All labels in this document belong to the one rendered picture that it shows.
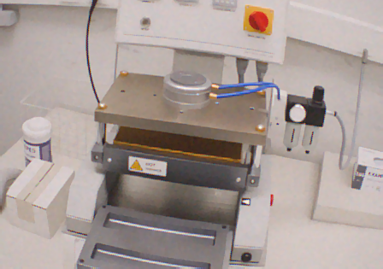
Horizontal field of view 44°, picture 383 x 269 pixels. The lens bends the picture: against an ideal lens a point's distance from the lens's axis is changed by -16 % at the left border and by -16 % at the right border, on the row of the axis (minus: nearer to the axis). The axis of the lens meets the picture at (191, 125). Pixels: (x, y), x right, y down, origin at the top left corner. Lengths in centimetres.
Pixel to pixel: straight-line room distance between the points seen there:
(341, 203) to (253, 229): 51
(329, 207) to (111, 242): 67
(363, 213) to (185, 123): 62
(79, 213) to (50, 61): 93
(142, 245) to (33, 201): 41
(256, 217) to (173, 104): 23
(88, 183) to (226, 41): 37
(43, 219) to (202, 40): 49
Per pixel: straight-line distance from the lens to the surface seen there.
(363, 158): 139
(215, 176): 86
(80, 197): 87
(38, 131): 128
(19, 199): 112
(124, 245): 76
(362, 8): 142
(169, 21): 102
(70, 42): 166
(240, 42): 102
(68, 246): 89
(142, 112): 87
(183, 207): 97
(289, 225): 127
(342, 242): 125
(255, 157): 87
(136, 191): 100
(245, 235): 84
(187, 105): 89
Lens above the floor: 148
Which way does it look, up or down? 26 degrees down
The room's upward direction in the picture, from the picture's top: 6 degrees clockwise
